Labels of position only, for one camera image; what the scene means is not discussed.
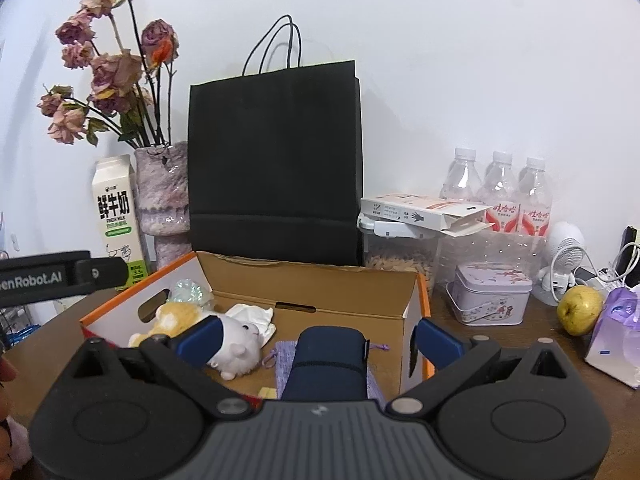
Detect clear container with white lid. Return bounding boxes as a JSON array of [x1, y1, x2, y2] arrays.
[[357, 212, 442, 287]]

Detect purple tissue pack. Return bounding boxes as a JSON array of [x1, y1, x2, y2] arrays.
[[584, 284, 640, 389]]

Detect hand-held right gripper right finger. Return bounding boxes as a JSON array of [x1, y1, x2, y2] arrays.
[[385, 317, 583, 420]]

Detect lavender tin box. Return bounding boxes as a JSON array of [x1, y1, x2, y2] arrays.
[[446, 262, 533, 327]]

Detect white green milk carton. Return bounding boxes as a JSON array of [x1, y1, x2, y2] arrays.
[[92, 156, 147, 291]]

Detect bunch of dried pink roses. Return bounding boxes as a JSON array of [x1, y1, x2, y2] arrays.
[[37, 0, 181, 150]]

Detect flat white carton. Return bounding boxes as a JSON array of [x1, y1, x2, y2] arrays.
[[360, 192, 494, 238]]

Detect clear water bottle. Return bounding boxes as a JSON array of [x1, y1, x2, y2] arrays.
[[477, 151, 522, 233], [440, 147, 485, 206], [517, 157, 553, 238]]

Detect purple drawstring pouch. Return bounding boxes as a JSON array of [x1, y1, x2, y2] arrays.
[[261, 340, 390, 402]]

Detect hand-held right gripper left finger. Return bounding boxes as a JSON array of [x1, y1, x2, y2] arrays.
[[60, 317, 253, 420]]

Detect black phone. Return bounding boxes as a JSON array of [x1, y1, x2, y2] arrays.
[[620, 226, 640, 273]]

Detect person's left hand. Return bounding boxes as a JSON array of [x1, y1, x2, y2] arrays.
[[0, 355, 32, 471]]

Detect red cardboard box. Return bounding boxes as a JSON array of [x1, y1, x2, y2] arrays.
[[80, 251, 435, 402]]

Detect white tissue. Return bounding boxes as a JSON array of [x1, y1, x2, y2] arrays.
[[226, 304, 277, 347]]

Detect small white fan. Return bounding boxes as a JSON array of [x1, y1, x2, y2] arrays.
[[531, 221, 589, 307]]

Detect navy blue case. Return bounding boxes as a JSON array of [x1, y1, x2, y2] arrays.
[[281, 326, 369, 402]]

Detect pink marbled vase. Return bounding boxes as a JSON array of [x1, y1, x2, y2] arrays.
[[135, 142, 192, 272]]

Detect iridescent wrapped ball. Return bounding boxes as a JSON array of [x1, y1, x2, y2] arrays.
[[171, 279, 214, 312]]

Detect white cable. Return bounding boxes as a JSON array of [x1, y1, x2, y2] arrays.
[[575, 242, 640, 292]]

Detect black paper bag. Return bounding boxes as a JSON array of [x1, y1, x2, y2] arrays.
[[188, 15, 364, 267]]

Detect clear plastic bottle wrap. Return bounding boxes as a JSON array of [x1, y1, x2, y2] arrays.
[[437, 232, 549, 288]]

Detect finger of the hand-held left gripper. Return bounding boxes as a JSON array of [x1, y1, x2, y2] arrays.
[[75, 258, 129, 292]]

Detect yellow green apple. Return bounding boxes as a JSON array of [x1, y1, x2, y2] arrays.
[[557, 285, 606, 337]]

